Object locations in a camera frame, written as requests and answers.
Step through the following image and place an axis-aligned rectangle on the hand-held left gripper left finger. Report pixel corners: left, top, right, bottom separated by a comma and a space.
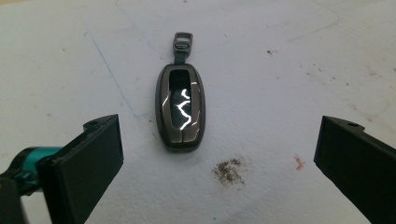
0, 114, 124, 224

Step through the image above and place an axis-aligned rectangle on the dark grey car key fob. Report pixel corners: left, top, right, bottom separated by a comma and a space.
154, 31, 206, 153

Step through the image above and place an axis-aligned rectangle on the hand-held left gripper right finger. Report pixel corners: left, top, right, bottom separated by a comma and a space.
313, 115, 396, 224

